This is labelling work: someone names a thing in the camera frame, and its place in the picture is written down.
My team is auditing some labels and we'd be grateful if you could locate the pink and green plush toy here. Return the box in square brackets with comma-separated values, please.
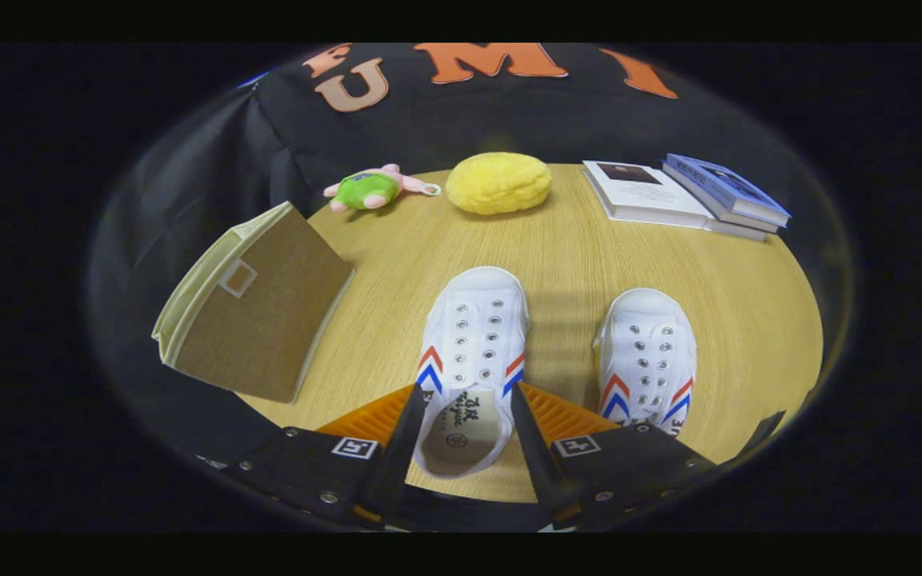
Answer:
[323, 164, 442, 213]

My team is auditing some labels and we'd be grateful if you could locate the white book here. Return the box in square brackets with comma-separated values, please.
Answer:
[583, 160, 768, 242]

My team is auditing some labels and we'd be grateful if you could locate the white canvas shoe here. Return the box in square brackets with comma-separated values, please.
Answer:
[593, 288, 698, 437]
[413, 266, 530, 479]

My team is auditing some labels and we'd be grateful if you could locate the yellow fluffy plush ball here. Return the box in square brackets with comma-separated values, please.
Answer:
[446, 152, 553, 215]

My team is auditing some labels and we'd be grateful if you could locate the light blue book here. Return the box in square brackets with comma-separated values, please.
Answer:
[661, 164, 770, 233]

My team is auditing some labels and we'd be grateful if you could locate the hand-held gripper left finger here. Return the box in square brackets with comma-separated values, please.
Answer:
[225, 382, 430, 529]

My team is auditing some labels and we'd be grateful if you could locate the brown fabric storage box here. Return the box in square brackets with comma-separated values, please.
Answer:
[152, 201, 356, 405]

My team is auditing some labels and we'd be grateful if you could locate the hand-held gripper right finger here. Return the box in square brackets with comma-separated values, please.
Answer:
[509, 382, 718, 530]

